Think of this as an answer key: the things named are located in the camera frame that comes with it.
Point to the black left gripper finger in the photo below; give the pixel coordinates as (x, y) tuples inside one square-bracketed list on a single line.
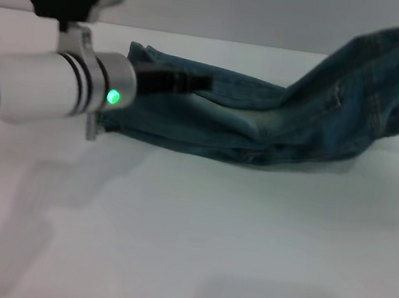
[(193, 82)]

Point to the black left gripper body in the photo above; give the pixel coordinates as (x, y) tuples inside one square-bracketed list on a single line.
[(155, 79)]

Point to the blue denim shorts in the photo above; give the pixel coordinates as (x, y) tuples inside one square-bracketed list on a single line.
[(298, 125)]

